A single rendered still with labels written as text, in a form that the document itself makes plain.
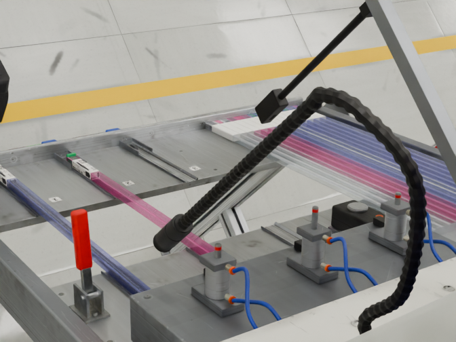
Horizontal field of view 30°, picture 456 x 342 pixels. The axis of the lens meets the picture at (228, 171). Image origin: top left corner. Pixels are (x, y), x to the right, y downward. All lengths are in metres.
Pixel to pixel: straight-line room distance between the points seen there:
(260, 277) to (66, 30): 1.60
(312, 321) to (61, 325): 0.26
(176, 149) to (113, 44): 1.06
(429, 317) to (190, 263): 0.60
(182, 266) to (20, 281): 0.18
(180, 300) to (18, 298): 0.23
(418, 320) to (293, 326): 0.31
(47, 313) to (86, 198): 0.31
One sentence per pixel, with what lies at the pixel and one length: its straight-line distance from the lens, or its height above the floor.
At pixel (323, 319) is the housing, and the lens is 0.71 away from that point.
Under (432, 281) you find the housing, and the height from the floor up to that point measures 1.28.
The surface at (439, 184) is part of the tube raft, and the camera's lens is 1.21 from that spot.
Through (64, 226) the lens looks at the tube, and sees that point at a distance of 1.04.
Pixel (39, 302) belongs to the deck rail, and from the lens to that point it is 0.89.
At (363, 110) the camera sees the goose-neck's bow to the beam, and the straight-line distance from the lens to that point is 0.48.
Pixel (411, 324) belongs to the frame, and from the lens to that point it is 0.40.
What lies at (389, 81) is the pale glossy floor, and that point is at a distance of 2.79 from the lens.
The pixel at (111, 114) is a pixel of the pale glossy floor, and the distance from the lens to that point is 2.24.
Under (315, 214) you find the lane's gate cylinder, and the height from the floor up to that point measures 1.23.
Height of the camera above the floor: 1.85
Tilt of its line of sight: 53 degrees down
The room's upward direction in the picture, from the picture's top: 46 degrees clockwise
